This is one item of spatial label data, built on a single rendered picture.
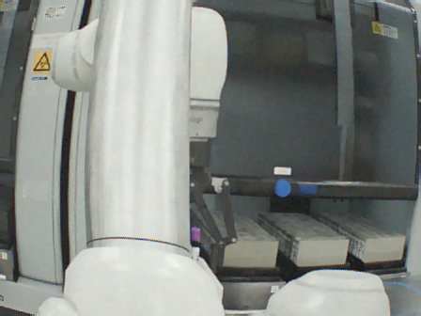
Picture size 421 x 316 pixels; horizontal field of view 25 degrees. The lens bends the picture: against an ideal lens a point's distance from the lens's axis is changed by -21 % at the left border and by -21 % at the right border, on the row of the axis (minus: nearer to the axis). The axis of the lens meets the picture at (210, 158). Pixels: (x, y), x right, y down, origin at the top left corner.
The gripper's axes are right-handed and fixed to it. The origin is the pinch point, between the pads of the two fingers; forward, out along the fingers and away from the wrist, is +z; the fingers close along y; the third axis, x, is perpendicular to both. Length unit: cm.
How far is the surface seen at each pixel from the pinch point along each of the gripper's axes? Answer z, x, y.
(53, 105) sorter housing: -23.9, 33.1, -23.8
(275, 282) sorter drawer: 5.8, 23.8, 20.2
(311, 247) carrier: -0.1, 31.4, 27.8
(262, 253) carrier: 0.9, 31.3, 18.1
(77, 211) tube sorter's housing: -4.2, 32.9, -16.9
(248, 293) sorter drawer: 8.1, 23.7, 15.3
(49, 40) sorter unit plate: -38, 33, -27
